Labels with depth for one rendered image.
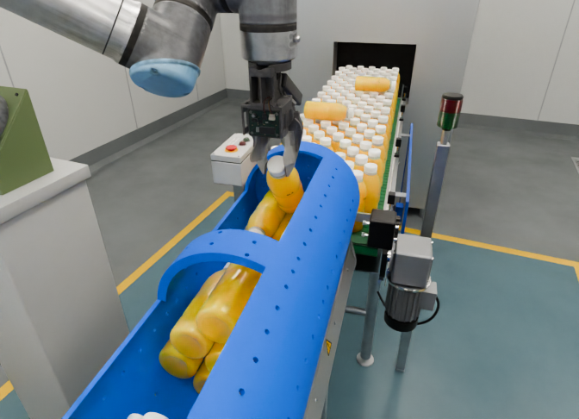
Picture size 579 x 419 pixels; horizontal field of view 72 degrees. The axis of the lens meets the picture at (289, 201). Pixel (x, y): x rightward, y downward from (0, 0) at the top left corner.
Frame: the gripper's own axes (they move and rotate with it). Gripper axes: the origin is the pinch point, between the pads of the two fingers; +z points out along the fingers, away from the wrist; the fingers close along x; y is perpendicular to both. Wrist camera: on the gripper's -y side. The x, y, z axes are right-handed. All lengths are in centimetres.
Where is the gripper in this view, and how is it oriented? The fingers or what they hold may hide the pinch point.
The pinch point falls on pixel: (277, 166)
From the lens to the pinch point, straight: 77.4
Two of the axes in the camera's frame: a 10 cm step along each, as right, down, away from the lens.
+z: 0.1, 8.7, 4.9
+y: -2.8, 4.7, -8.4
